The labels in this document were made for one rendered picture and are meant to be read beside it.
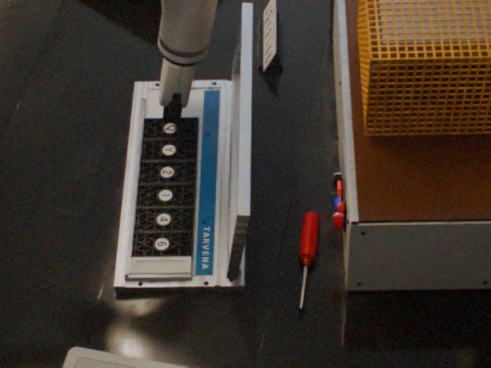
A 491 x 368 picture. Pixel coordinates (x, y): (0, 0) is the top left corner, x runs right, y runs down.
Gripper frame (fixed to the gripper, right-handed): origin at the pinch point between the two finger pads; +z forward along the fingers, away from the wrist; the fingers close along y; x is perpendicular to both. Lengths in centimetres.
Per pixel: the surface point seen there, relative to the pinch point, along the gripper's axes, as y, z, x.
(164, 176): 14.1, 1.6, -0.5
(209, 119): 0.5, 1.3, 6.7
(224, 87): -7.1, 0.6, 9.1
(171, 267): 32.2, 1.3, 1.7
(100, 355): 46.7, 5.5, -8.1
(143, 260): 30.9, 2.0, -2.8
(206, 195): 17.2, 1.2, 6.8
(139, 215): 21.9, 2.4, -4.1
